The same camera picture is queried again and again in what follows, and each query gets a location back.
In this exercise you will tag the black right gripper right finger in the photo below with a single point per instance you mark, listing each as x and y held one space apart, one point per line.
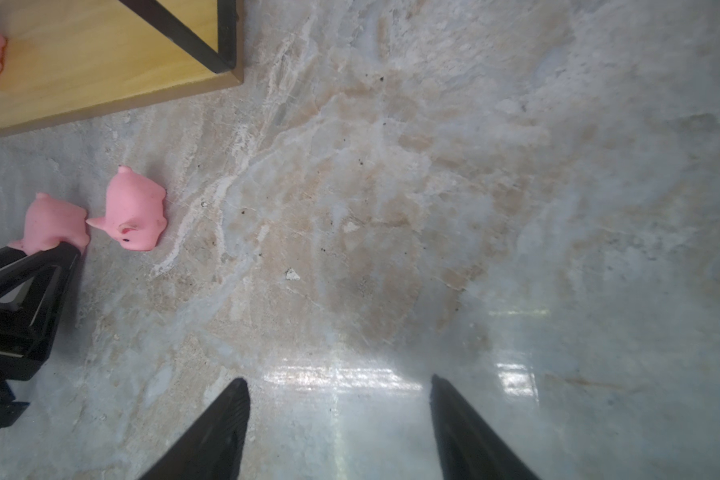
468 448

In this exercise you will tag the wooden shelf with black frame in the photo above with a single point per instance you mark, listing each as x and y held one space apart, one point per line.
73 60

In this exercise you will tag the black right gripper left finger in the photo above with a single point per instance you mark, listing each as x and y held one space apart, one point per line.
212 447

